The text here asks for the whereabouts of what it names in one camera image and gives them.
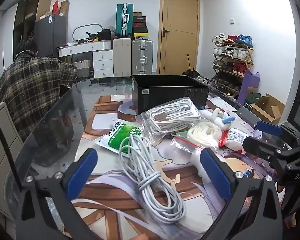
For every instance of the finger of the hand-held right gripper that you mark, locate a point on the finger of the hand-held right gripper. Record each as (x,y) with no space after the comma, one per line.
(257,146)
(268,128)

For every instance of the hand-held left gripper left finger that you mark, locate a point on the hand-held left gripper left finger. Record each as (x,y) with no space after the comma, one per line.
(81,172)

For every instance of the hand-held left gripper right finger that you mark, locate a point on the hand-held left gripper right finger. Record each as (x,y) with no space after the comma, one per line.
(215,172)

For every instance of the white bubble wrap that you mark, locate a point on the white bubble wrap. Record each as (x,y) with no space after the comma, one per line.
(196,162)

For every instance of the white packet with red label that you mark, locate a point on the white packet with red label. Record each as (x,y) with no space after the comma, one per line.
(236,140)

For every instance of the green white packet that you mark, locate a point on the green white packet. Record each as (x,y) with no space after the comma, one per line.
(115,137)

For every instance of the white plush toy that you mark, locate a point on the white plush toy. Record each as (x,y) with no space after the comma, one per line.
(215,116)

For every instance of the black cardboard box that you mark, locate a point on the black cardboard box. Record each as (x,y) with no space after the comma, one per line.
(165,97)

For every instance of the open cardboard box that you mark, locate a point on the open cardboard box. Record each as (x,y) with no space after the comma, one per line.
(267,107)

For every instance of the dark green box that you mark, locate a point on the dark green box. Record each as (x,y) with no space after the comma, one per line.
(255,97)

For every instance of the printed table mat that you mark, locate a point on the printed table mat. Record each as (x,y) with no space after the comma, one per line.
(110,192)

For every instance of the purple bag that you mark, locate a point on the purple bag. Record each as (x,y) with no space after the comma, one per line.
(250,85)

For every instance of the shoe rack with shoes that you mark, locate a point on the shoe rack with shoes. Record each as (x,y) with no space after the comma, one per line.
(237,55)

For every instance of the pair of white sneakers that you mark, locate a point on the pair of white sneakers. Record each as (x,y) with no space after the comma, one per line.
(203,80)

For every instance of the grey filing cabinet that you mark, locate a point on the grey filing cabinet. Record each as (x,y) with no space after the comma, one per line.
(2,135)

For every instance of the black umbrella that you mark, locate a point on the black umbrella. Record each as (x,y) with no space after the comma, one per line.
(191,73)

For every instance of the wicker basket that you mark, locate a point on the wicker basket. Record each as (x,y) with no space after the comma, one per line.
(81,64)

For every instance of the white desk with drawers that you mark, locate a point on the white desk with drawers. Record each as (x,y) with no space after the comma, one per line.
(102,62)

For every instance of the beige suitcase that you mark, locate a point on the beige suitcase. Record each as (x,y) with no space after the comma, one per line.
(122,57)

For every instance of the silver suitcase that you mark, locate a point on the silver suitcase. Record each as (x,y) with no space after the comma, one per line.
(142,57)

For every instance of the wooden door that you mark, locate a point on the wooden door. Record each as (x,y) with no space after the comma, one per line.
(177,30)

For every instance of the black bag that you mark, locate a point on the black bag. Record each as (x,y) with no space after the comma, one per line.
(105,35)

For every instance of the dark grey cabinet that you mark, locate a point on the dark grey cabinet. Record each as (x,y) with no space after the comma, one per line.
(50,35)

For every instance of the oval mirror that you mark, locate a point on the oval mirror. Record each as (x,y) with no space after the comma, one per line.
(76,28)

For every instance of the teal suitcase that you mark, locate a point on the teal suitcase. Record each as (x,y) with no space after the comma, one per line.
(122,20)

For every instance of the black red shoe box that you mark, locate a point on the black red shoe box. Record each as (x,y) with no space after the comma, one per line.
(140,24)

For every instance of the brown shoe box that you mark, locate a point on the brown shoe box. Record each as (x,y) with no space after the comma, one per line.
(137,14)

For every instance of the wooden wardrobe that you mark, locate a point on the wooden wardrobe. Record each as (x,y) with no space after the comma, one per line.
(27,7)

